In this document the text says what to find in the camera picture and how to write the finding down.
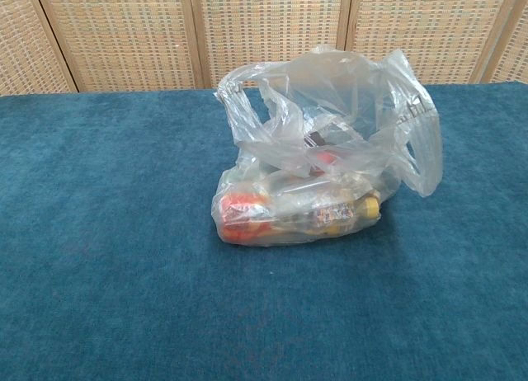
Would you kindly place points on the clear plastic shopping bag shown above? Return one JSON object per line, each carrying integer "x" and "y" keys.
{"x": 330, "y": 88}

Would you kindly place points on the orange red snack packet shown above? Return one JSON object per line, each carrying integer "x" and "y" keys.
{"x": 241, "y": 216}

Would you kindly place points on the yellow capped drink bottle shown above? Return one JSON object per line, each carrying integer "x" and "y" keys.
{"x": 330, "y": 216}

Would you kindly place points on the blue carpet table cover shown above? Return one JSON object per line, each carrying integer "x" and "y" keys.
{"x": 103, "y": 232}

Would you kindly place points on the woven wooden folding screen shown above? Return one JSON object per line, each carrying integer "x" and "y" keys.
{"x": 136, "y": 34}

